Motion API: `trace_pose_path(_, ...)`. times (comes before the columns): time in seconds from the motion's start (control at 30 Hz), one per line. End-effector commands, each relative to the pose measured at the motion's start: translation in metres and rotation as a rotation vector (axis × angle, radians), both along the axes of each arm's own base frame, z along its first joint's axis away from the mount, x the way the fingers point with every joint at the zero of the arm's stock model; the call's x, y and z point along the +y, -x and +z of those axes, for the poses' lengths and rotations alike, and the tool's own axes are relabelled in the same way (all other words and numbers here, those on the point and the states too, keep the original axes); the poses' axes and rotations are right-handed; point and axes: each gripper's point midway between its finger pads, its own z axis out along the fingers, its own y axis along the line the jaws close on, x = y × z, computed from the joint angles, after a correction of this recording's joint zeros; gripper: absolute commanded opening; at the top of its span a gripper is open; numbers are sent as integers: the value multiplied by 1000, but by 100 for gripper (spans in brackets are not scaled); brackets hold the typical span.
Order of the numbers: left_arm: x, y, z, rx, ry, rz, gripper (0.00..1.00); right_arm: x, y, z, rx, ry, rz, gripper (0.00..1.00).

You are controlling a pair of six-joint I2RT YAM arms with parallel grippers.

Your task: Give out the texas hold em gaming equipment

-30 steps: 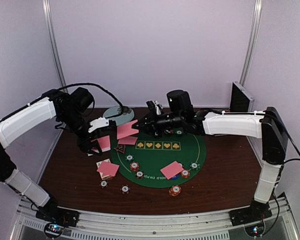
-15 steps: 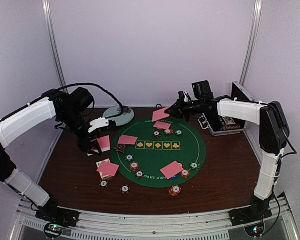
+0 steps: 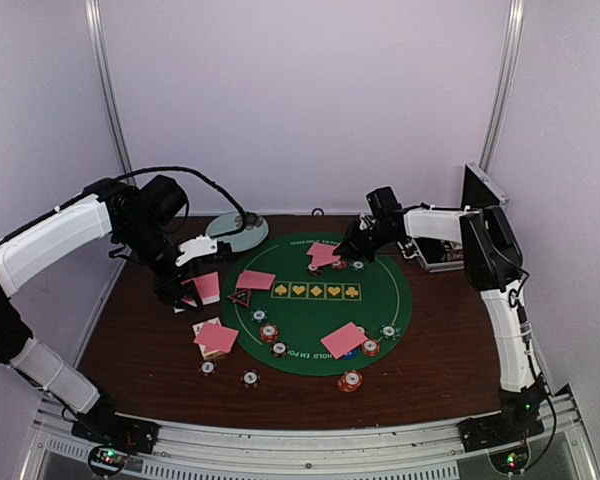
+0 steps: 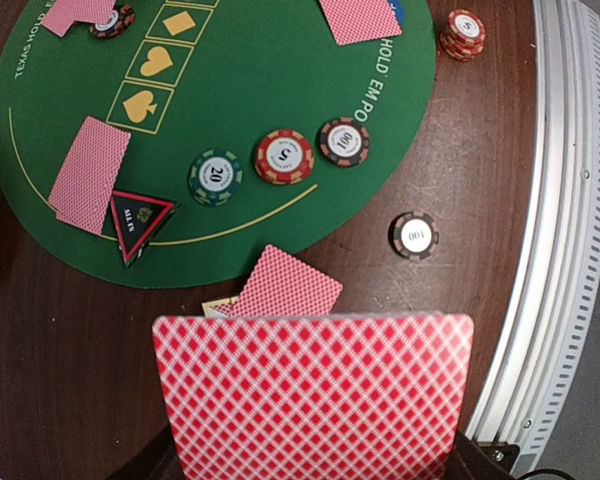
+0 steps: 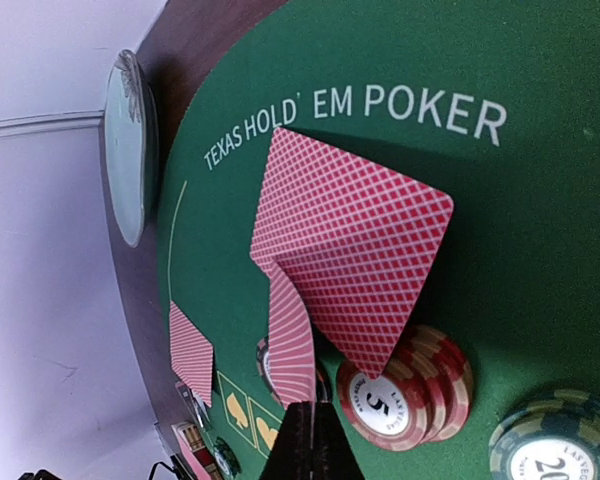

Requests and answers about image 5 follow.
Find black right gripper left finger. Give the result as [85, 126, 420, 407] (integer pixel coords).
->
[264, 402, 314, 480]

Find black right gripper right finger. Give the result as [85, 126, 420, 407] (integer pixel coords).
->
[312, 403, 364, 480]

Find red-backed playing card deck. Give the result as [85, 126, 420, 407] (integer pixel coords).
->
[171, 422, 222, 480]

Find small red chip stack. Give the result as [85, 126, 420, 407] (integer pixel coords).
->
[336, 325, 474, 452]

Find brown chips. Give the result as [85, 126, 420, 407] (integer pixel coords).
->
[255, 337, 334, 406]

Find single red-backed playing card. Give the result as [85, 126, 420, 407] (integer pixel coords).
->
[269, 263, 316, 409]

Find red-backed cards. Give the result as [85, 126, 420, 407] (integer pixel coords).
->
[169, 300, 214, 407]
[250, 127, 454, 378]

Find green chips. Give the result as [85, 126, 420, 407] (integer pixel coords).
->
[488, 389, 600, 480]
[213, 437, 241, 479]

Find black triangular dealer button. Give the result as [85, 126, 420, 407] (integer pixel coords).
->
[175, 381, 211, 431]

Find light blue flower plate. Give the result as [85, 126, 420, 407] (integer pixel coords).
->
[104, 49, 159, 248]

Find round green poker mat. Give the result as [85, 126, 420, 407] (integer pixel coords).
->
[158, 1, 600, 479]

